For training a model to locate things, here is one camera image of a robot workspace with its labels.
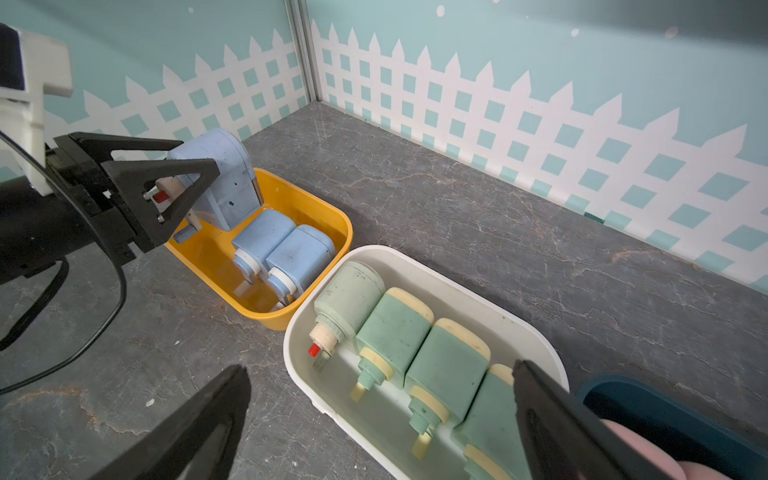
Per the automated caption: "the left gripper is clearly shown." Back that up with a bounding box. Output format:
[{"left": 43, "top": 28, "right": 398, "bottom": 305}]
[{"left": 1, "top": 132, "right": 219, "bottom": 283}]

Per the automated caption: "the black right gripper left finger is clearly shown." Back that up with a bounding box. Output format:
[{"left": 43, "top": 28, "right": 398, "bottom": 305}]
[{"left": 92, "top": 364, "right": 251, "bottom": 479}]

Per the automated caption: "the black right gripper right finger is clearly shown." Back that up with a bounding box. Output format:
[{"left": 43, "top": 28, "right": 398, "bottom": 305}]
[{"left": 513, "top": 360, "right": 669, "bottom": 479}]

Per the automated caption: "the green pencil sharpener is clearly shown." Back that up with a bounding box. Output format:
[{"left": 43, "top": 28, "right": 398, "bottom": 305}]
[
  {"left": 350, "top": 287, "right": 435, "bottom": 402},
  {"left": 405, "top": 318, "right": 491, "bottom": 459},
  {"left": 451, "top": 364, "right": 531, "bottom": 479}
]

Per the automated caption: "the pink pencil sharpener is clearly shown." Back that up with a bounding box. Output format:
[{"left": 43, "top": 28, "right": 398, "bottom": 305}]
[
  {"left": 602, "top": 419, "right": 687, "bottom": 480},
  {"left": 679, "top": 461, "right": 731, "bottom": 480}
]

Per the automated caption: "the blue pencil sharpener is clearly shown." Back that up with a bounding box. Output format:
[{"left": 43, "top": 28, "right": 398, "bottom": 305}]
[
  {"left": 232, "top": 210, "right": 297, "bottom": 285},
  {"left": 266, "top": 225, "right": 335, "bottom": 306},
  {"left": 166, "top": 128, "right": 262, "bottom": 244}
]

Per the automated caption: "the dark teal storage box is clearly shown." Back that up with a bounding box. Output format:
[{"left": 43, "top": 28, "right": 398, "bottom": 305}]
[{"left": 576, "top": 375, "right": 767, "bottom": 479}]

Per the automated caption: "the yellow plastic storage box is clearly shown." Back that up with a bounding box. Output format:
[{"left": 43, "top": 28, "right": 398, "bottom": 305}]
[{"left": 166, "top": 168, "right": 354, "bottom": 331}]

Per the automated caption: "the white plastic storage box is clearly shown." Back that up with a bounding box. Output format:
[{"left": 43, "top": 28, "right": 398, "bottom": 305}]
[{"left": 283, "top": 245, "right": 570, "bottom": 479}]

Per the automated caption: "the pale green round sharpener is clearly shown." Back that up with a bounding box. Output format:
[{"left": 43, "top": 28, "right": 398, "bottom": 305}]
[{"left": 308, "top": 261, "right": 385, "bottom": 371}]

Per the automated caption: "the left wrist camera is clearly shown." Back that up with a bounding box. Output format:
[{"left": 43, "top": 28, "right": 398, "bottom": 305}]
[{"left": 1, "top": 24, "right": 74, "bottom": 196}]

